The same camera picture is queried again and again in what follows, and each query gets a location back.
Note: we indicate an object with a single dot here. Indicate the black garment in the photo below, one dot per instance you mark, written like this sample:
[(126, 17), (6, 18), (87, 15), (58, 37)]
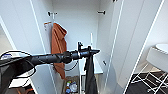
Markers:
[(90, 75)]

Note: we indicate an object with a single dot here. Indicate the white wardrobe door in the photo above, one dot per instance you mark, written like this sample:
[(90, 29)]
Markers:
[(16, 33), (133, 36)]

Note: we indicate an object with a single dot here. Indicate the orange folding table frame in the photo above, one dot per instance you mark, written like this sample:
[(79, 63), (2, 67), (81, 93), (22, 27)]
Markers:
[(29, 91)]

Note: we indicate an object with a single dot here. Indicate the small black wall hook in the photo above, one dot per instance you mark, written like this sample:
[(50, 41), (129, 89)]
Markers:
[(104, 62)]

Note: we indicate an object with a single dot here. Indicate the woven wicker basket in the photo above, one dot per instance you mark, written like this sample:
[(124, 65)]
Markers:
[(76, 80)]

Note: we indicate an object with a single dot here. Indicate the orange hooded garment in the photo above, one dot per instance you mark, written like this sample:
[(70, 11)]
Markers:
[(58, 40)]

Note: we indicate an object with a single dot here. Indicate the round white table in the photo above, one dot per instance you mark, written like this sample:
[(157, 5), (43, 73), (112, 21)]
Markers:
[(163, 48)]

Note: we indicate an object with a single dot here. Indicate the bottle with yellow green cap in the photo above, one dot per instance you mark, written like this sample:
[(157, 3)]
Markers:
[(69, 83)]

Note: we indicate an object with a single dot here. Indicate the blue capped bottle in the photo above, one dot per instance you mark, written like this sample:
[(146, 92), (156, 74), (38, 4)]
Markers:
[(67, 90)]

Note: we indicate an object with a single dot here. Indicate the black wardrobe hook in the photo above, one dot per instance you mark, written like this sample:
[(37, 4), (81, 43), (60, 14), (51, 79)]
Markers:
[(101, 12), (50, 14)]

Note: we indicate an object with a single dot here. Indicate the white wardrobe cabinet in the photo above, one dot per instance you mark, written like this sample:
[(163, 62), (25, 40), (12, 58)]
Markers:
[(76, 30)]

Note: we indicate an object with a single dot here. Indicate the white plastic bottle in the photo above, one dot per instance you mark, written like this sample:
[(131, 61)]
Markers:
[(74, 87)]

